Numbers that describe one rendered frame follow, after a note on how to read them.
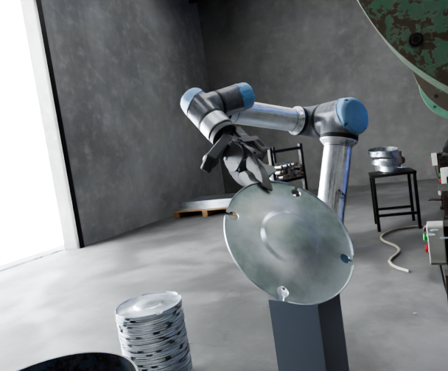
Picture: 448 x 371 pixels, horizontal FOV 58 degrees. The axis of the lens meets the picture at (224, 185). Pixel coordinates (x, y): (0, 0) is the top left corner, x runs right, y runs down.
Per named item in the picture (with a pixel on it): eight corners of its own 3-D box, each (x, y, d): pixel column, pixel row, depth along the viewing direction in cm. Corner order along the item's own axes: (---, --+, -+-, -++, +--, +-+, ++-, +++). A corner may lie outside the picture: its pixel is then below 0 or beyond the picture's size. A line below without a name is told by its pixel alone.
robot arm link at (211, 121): (205, 110, 99) (195, 137, 104) (216, 122, 97) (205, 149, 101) (228, 110, 104) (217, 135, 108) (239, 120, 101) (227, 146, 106)
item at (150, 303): (124, 325, 159) (124, 323, 159) (108, 306, 185) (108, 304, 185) (191, 303, 173) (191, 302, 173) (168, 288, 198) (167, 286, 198)
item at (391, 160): (377, 232, 388) (367, 149, 382) (373, 222, 431) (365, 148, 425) (423, 228, 377) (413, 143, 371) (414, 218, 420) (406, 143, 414)
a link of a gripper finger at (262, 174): (290, 177, 91) (265, 152, 96) (273, 181, 87) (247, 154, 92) (284, 187, 93) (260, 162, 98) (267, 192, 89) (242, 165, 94)
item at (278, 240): (208, 274, 74) (209, 271, 73) (238, 165, 93) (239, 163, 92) (351, 326, 76) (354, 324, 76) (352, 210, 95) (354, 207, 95)
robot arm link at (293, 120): (316, 111, 148) (193, 90, 125) (338, 106, 138) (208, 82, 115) (315, 143, 147) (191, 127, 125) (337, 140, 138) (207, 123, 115)
